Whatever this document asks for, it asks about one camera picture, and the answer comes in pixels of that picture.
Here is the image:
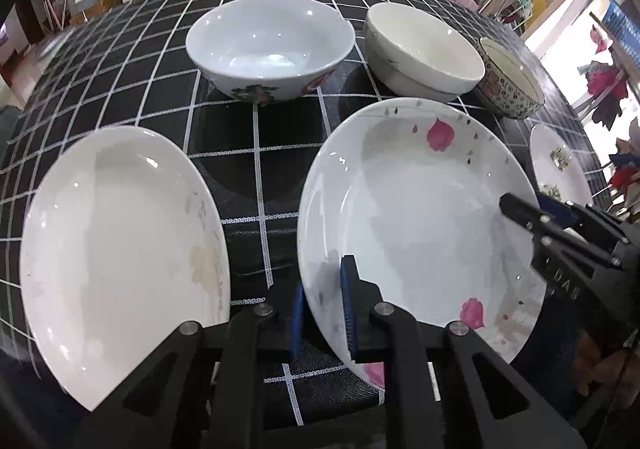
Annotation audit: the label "plain white plate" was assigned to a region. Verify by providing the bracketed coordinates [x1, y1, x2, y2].
[20, 126, 232, 412]

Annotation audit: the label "small patterned bowl dark rim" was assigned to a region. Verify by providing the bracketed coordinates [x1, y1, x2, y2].
[474, 36, 546, 120]

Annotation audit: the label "small white plate green flowers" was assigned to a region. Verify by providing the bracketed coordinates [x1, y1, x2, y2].
[529, 123, 594, 207]

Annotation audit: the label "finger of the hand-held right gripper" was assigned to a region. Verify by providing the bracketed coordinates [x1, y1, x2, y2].
[538, 196, 632, 256]
[499, 192, 627, 307]

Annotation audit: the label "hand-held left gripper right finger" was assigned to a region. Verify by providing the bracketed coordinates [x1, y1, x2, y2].
[340, 254, 588, 449]

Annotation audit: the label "black white checked tablecloth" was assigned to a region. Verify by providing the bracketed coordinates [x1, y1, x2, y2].
[0, 0, 613, 449]

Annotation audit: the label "white plate with pink flowers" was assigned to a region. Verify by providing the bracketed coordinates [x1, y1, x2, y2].
[297, 98, 548, 392]

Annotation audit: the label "white bowl with flower print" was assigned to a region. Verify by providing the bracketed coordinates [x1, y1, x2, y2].
[185, 0, 355, 103]

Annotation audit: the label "blue plastic crate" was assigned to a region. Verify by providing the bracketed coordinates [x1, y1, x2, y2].
[601, 8, 640, 61]

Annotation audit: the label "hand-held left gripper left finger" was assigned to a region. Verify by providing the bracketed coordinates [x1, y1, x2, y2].
[65, 284, 307, 449]

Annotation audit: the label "plain cream bowl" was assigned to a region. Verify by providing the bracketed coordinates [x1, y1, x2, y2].
[363, 2, 486, 103]

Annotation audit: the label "red hanging clothes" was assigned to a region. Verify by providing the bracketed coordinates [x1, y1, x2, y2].
[586, 26, 632, 128]

